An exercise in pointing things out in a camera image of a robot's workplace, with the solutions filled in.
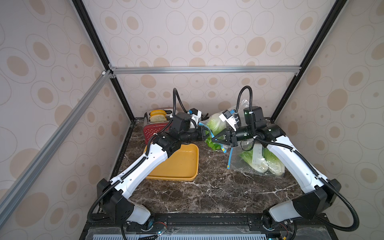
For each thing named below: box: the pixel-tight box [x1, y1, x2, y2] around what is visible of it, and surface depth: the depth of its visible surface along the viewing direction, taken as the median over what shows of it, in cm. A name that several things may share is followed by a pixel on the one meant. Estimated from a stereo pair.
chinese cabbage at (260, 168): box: [239, 150, 269, 173], surface depth 91 cm
